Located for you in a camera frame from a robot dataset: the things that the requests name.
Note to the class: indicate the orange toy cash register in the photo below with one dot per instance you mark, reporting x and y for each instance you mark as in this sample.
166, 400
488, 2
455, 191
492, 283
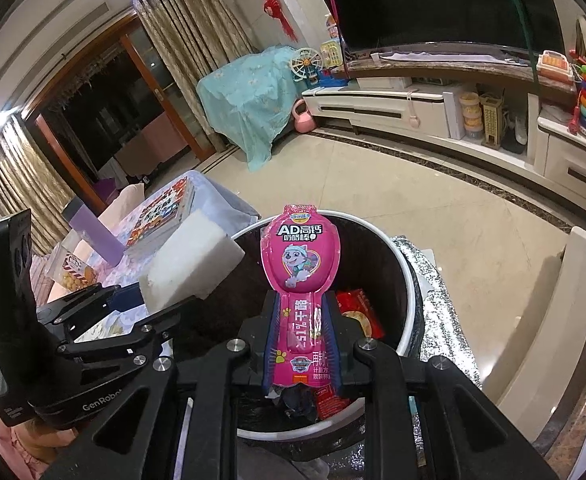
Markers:
555, 64

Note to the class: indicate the red food packet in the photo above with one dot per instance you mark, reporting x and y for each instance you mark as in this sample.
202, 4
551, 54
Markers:
358, 315

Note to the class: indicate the red hanging knot ornament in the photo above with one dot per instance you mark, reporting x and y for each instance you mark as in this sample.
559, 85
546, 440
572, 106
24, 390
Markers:
273, 7

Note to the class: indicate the clear popcorn jar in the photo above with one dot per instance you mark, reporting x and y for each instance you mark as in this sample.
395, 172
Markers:
73, 272

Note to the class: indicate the red snack wrapper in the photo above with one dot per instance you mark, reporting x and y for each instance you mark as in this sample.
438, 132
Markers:
330, 397

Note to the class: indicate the black television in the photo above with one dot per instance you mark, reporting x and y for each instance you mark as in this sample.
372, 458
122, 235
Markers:
423, 0

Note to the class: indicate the white television cabinet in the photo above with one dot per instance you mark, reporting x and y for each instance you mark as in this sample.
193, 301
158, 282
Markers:
373, 102

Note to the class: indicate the yellow stacked containers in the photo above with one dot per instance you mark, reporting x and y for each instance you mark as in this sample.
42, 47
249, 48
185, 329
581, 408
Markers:
470, 115

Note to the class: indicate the wooden glass sliding door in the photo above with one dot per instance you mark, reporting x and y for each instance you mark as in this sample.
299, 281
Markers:
98, 110

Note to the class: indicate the blue foil wrapper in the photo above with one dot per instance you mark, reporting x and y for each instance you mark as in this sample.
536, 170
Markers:
298, 402

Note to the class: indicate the pink kettlebell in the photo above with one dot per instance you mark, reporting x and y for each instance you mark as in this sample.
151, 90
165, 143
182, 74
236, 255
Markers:
304, 121

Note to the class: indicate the colourful house toy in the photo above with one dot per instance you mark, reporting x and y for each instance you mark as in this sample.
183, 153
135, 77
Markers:
332, 52

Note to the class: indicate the pink sofa cushion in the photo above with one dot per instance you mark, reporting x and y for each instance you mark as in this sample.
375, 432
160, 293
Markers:
123, 205

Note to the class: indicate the gold curtain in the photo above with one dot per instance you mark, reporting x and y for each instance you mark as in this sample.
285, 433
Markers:
23, 175
188, 35

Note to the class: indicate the pink cabinet lock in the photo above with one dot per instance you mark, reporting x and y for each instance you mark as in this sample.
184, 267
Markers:
414, 121

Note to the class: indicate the green hoop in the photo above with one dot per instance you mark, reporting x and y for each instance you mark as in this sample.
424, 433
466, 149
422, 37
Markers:
522, 20

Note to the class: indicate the teal furniture cover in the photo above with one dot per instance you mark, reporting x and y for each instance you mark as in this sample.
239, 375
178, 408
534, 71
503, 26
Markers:
243, 100

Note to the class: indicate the purple box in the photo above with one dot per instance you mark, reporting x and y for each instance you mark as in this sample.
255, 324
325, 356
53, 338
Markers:
105, 188

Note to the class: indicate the ferris wheel toy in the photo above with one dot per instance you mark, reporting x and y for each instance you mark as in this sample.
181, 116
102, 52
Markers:
305, 64

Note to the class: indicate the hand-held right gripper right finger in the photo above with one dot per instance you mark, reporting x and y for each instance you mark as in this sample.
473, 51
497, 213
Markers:
334, 350

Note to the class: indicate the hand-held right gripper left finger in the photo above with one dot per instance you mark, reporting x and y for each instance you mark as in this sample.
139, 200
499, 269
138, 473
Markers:
272, 350

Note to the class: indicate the pink snack wrapper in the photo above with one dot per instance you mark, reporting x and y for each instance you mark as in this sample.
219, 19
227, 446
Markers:
300, 260

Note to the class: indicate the ceiling air vent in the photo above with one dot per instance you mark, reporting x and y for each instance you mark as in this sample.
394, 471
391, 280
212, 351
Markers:
55, 44
43, 24

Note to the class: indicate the yellow box grater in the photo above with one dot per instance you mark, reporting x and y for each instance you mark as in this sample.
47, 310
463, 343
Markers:
493, 120

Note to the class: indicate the purple water bottle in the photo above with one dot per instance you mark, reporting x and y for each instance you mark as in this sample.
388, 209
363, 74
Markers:
95, 232

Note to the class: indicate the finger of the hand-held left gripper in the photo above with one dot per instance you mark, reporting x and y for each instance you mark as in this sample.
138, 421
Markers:
125, 299
163, 317

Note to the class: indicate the stack of colourful books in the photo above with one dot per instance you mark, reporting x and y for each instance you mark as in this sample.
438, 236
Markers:
140, 251
160, 212

